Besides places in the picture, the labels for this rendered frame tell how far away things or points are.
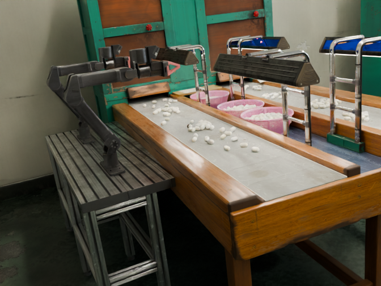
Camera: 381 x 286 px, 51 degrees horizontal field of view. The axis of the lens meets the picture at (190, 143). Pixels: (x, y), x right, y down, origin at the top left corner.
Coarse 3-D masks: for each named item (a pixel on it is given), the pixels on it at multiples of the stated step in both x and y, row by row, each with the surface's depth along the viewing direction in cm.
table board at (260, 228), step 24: (312, 192) 121; (336, 192) 124; (360, 192) 128; (240, 216) 113; (264, 216) 117; (288, 216) 120; (312, 216) 123; (336, 216) 127; (360, 216) 131; (240, 240) 116; (264, 240) 119; (288, 240) 122
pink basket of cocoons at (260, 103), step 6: (228, 102) 240; (234, 102) 241; (240, 102) 241; (246, 102) 240; (252, 102) 238; (258, 102) 235; (222, 108) 236; (252, 108) 217; (234, 114) 219; (240, 114) 218
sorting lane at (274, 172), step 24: (216, 120) 213; (192, 144) 178; (216, 144) 174; (264, 144) 167; (240, 168) 145; (264, 168) 142; (288, 168) 140; (312, 168) 137; (264, 192) 124; (288, 192) 122
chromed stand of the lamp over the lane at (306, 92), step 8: (256, 56) 154; (264, 56) 156; (272, 56) 139; (280, 56) 140; (288, 56) 141; (296, 56) 143; (304, 56) 144; (288, 88) 159; (304, 88) 148; (304, 96) 149; (304, 104) 150; (304, 112) 151; (288, 120) 166; (296, 120) 158; (304, 120) 154; (288, 128) 167; (288, 136) 168
